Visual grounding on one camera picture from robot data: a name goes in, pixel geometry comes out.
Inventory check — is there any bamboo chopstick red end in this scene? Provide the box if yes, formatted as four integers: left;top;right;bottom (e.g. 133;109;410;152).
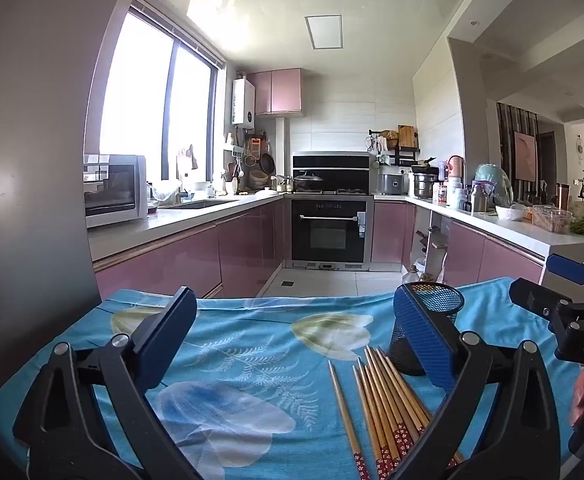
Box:
370;348;419;443
353;366;389;480
382;353;465;463
374;348;425;434
358;360;397;478
365;346;409;462

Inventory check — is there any bamboo chopstick lone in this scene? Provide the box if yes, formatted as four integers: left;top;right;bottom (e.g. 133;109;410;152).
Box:
328;361;371;480

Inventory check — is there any black mesh utensil holder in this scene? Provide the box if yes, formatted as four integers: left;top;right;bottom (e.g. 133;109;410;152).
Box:
388;282;464;379

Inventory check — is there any green food cover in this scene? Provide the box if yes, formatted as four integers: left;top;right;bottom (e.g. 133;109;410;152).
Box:
474;164;514;208

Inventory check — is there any stainless steel pot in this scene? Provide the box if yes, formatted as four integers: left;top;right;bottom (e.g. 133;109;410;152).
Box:
413;172;438;200

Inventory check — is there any blue floral tablecloth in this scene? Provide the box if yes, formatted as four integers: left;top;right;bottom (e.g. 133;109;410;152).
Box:
0;278;579;479

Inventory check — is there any black built-in oven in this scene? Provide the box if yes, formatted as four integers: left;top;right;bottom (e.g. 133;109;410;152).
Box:
286;194;373;271

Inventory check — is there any black range hood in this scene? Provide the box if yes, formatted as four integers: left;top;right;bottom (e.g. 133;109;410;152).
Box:
292;152;371;195

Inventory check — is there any black wok with lid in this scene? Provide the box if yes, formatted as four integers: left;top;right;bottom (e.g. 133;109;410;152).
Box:
293;172;324;193

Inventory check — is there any white microwave oven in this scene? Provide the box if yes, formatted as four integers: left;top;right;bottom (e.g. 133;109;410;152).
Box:
84;154;147;229

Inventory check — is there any pink upper cabinet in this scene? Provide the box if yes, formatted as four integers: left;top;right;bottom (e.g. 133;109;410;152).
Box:
247;68;303;116

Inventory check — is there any white water heater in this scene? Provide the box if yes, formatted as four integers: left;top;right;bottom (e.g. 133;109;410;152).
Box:
231;77;255;129

